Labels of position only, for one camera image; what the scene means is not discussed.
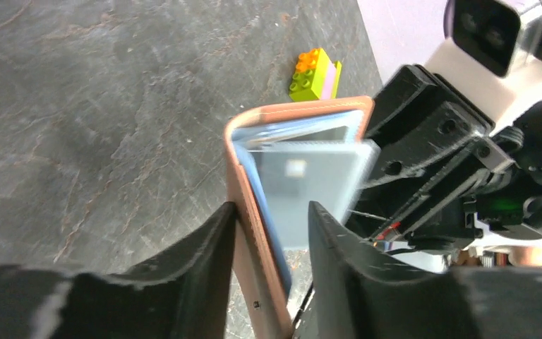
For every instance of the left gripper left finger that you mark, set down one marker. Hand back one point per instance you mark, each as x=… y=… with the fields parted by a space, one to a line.
x=181 y=292

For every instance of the yellow green toy bricks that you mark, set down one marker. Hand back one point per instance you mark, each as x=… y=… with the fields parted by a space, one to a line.
x=316 y=77

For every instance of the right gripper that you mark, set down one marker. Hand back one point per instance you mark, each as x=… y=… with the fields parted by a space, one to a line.
x=436 y=180

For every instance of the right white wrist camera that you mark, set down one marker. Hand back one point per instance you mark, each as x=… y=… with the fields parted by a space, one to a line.
x=492 y=55

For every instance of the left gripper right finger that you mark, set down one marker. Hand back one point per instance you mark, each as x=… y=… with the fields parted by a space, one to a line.
x=360 y=292

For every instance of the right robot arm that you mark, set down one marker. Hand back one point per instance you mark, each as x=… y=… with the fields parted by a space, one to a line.
x=529 y=159

